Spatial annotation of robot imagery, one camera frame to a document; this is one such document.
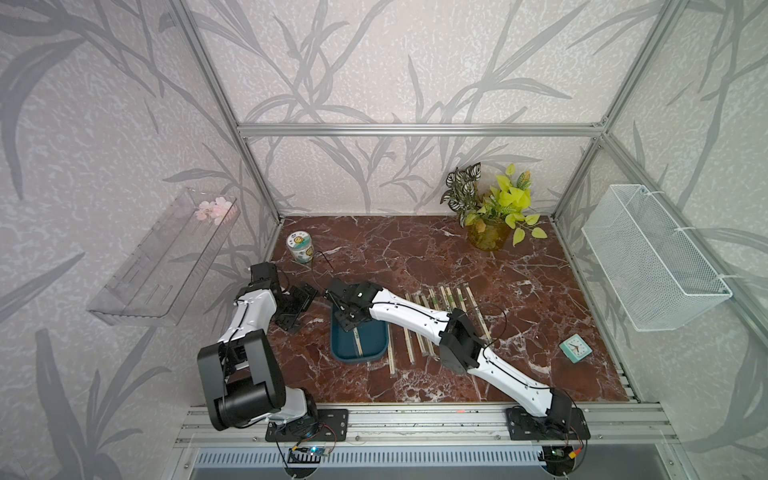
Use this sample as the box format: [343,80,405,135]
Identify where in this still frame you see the white wire mesh basket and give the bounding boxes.
[582,184,733,332]

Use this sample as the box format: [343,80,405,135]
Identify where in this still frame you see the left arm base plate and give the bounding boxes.
[265,408,350,442]

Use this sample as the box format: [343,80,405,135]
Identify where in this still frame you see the aluminium front rail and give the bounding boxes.
[174,402,680,448]

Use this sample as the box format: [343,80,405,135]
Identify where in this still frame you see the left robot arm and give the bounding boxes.
[197,281,320,437]

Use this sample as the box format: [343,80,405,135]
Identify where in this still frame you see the small teal alarm clock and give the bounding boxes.
[559,334,593,364]

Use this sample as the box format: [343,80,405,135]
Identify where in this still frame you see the potted green plant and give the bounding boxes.
[440,163,547,252]

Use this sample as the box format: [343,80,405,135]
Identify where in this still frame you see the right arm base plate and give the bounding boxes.
[504,406,591,441]

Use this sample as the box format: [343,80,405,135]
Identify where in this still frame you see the small printed tin can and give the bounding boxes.
[286,231,315,264]

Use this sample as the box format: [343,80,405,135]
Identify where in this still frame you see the clear acrylic wall shelf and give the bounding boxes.
[86,188,240,327]

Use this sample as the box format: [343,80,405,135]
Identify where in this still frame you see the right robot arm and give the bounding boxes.
[324,278,573,430]

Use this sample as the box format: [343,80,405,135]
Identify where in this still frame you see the pink flower decoration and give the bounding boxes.
[194,196,234,225]

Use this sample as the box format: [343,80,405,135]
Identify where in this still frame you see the teal storage box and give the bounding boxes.
[330,306,389,364]

